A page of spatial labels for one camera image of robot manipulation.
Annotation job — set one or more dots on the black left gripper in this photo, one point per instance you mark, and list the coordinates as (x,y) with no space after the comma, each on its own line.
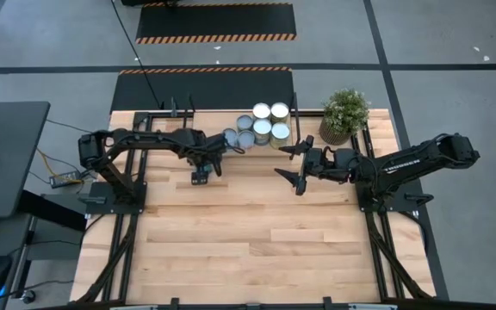
(205,155)

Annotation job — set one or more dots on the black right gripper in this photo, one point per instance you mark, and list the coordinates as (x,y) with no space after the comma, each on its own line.
(319,163)

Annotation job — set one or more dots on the teal tuna fish can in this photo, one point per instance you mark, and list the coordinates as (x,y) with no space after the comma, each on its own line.
(206,168)

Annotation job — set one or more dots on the yellow carrots can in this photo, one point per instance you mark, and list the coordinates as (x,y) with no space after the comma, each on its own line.
(280,130)

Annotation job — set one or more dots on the white vegetable print can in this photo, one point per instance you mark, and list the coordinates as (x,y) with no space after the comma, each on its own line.
(231,137)

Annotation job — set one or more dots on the blue and yellow peas can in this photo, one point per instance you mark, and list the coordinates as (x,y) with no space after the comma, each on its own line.
(262,128)

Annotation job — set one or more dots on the silver-topped food can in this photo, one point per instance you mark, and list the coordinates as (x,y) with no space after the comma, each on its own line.
(279,111)
(261,111)
(244,122)

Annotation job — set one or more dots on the diced tomatoes can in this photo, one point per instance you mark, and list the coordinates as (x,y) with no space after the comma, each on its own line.
(246,138)

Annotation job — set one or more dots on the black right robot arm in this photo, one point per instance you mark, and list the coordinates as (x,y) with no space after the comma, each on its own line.
(420,159)

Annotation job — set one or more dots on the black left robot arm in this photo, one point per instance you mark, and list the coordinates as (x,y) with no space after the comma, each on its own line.
(153,138)

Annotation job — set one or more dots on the potted plant in ribbed pot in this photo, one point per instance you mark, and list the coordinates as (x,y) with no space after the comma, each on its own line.
(345,112)

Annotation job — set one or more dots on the black power adapter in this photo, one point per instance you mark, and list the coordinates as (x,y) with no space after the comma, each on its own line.
(65,179)

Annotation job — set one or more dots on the black desk base beam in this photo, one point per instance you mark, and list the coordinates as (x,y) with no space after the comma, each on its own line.
(58,217)

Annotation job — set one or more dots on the dark grey desk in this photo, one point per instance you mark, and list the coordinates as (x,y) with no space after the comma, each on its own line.
(11,150)

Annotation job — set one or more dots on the black caster wheel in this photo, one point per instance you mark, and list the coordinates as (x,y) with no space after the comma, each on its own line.
(28,296)

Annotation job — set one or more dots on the black upright post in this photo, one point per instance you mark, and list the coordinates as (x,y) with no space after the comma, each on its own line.
(173,107)

